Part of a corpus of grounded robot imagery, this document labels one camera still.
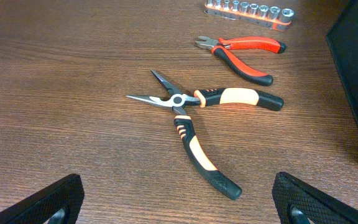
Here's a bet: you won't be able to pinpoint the socket set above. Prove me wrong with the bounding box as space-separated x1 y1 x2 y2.
204 0 295 31

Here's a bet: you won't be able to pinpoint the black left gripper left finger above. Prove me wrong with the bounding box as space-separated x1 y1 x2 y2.
0 174 85 224

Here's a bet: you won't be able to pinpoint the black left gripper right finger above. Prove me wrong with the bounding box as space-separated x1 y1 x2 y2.
272 172 358 224

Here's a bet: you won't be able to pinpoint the orange black needle-nose pliers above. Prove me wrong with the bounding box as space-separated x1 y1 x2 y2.
126 69 285 201

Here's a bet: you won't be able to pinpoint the red black diagonal cutters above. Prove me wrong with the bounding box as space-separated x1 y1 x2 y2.
194 35 287 87

